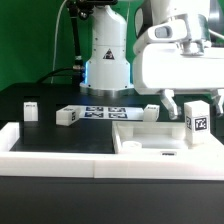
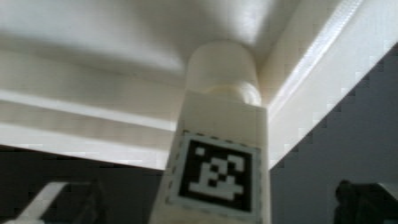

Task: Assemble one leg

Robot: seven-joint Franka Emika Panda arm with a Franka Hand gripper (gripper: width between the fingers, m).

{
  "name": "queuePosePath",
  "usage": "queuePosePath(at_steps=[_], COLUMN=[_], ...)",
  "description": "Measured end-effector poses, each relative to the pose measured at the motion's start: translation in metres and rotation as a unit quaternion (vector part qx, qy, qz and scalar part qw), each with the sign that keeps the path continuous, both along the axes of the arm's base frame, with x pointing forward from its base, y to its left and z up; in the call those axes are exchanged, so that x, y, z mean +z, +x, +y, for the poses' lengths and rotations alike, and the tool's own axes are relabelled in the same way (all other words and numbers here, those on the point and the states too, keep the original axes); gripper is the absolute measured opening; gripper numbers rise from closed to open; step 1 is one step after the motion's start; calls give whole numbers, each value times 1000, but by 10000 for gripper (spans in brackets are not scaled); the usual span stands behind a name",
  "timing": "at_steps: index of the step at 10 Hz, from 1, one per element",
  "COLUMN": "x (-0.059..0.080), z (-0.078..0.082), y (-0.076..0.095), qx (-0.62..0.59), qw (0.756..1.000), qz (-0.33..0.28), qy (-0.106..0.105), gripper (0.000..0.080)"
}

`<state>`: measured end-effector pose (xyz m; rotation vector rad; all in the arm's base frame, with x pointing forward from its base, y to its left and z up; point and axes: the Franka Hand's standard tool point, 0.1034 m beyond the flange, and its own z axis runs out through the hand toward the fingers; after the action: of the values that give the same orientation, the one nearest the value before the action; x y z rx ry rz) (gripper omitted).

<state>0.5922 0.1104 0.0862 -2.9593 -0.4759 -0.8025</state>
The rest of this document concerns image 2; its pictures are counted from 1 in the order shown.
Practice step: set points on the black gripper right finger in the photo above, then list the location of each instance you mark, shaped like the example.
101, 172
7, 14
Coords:
366, 203

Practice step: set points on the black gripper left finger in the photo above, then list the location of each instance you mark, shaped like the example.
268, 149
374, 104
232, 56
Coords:
65, 204

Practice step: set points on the white table leg with tag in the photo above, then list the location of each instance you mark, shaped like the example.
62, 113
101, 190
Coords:
215, 183

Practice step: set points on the white square tabletop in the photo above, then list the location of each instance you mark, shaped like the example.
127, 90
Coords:
92, 67

